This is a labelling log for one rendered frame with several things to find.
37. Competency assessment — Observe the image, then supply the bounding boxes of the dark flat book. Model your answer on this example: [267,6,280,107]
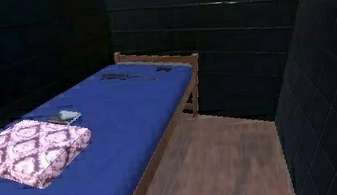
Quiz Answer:
[46,111,83,127]

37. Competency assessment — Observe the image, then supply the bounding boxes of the small white object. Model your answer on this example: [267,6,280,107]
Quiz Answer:
[58,107,82,121]

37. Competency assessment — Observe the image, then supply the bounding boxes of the pink patterned pillow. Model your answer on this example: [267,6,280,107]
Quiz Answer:
[0,114,96,193]

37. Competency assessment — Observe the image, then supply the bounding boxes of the wooden bed with blue mattress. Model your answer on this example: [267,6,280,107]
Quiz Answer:
[0,45,210,195]

